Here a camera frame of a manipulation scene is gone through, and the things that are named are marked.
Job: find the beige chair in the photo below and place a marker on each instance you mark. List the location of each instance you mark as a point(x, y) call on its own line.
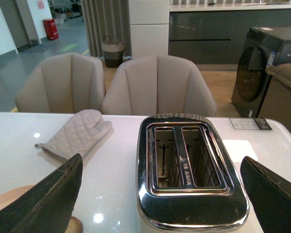
point(159, 84)
point(66, 83)

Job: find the beige chair right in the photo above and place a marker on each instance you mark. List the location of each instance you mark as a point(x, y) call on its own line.
point(159, 84)

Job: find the beige curtain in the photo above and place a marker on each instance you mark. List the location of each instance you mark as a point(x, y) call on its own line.
point(106, 17)

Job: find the woven laundry basket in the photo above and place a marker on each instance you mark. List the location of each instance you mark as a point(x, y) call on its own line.
point(113, 50)

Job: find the black white label card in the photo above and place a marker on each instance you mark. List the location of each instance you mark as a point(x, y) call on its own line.
point(250, 124)

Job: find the beige cushioned seat edge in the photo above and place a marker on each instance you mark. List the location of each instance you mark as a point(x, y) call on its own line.
point(281, 72)

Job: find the grey kitchen counter cabinet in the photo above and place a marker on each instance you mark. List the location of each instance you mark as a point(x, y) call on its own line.
point(213, 32)

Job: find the beige chair left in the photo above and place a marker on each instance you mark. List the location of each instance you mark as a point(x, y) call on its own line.
point(66, 83)

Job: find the grey quilted oven mitt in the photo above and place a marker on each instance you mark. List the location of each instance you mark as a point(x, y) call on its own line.
point(78, 135)

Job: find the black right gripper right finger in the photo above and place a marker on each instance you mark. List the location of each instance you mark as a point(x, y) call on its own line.
point(270, 195)

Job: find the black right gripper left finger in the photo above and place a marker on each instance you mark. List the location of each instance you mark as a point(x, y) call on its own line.
point(47, 207)

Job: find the red bin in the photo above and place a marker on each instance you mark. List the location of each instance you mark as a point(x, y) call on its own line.
point(50, 29)

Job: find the silver white two-slot toaster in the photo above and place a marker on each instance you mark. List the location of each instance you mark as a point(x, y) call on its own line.
point(186, 181)

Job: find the dark grey washing machine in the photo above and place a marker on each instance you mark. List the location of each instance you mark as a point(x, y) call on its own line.
point(263, 47)

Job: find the bread slice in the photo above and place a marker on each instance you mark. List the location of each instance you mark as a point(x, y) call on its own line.
point(74, 226)

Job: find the beige round plate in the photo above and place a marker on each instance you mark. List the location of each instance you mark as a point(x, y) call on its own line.
point(11, 195)

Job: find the white pillar cabinet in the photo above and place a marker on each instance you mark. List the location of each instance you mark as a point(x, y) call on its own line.
point(149, 27)

